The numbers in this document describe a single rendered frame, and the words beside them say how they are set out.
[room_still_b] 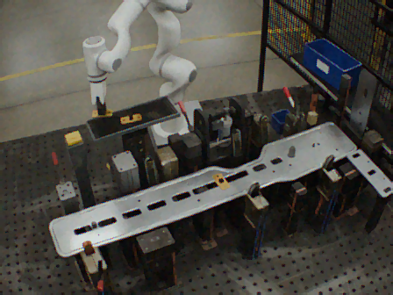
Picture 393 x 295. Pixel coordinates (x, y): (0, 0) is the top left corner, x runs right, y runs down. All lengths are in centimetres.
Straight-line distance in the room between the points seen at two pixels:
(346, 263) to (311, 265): 17
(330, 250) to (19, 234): 144
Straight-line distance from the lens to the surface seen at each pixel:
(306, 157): 200
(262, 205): 173
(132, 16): 174
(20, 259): 210
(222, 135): 199
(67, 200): 178
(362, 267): 208
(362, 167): 203
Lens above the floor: 235
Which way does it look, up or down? 43 degrees down
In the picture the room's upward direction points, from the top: straight up
